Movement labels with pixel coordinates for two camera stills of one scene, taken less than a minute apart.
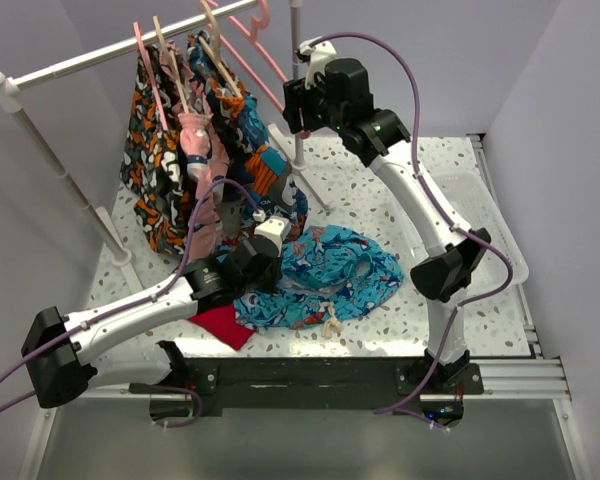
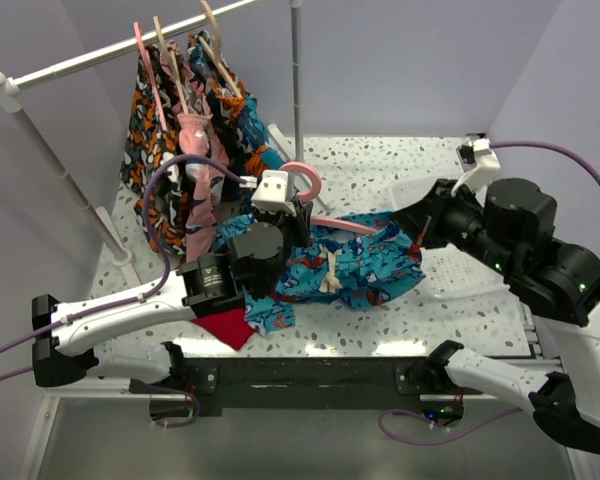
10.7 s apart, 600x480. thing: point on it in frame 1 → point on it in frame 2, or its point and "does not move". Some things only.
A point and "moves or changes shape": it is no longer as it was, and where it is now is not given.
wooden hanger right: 215,57 does not move
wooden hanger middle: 168,52 does not move
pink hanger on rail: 150,76 does not move
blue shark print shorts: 329,274 moves or changes shape
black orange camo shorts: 153,162 does not move
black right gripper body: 314,105 → 453,218
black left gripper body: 268,282 → 295,228
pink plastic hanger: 256,26 → 313,194
